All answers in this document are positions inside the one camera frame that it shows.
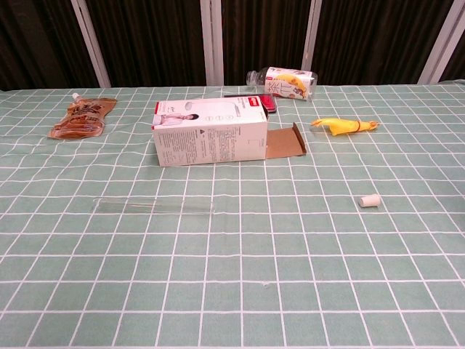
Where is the clear plastic tube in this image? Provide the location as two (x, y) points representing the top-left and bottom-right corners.
(92, 196), (216, 217)

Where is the white snack packet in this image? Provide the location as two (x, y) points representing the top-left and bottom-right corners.
(246, 66), (319, 103)

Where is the yellow rubber chicken toy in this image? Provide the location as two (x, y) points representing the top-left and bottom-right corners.
(310, 116), (381, 137)

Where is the dark pleated curtain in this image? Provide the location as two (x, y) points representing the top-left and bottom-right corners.
(0, 0), (465, 92)

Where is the red ink pad case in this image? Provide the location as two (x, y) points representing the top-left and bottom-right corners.
(223, 92), (279, 116)

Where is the white printed carton box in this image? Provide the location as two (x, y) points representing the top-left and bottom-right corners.
(151, 96), (308, 168)

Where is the green checked tablecloth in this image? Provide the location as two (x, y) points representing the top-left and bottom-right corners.
(0, 83), (465, 349)

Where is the white frame post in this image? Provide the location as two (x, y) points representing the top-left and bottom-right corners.
(70, 0), (112, 89)
(300, 0), (323, 73)
(417, 0), (465, 85)
(199, 0), (225, 87)

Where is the brown sauce spout pouch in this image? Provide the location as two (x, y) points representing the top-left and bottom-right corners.
(47, 92), (118, 141)

